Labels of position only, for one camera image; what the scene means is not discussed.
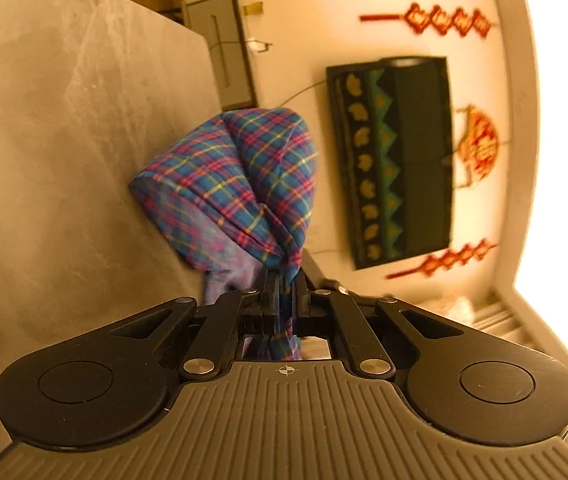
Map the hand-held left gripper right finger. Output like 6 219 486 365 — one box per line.
284 266 465 377

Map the red fan wall ornament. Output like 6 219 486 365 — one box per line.
451 104 512 192

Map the thin wall cable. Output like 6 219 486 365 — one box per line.
282 80 327 107

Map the black wall television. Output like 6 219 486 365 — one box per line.
383 56 454 252

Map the grey framed wall panel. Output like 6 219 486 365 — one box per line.
184 0 257 111

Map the dark patterned television cover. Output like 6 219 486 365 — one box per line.
326 62 411 271

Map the blue plaid cloth garment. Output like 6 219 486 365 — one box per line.
129 107 319 362

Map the red knot wall ornament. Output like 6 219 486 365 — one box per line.
360 2 497 40
386 238 498 281

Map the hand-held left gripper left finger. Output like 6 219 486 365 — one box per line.
112 269 281 377

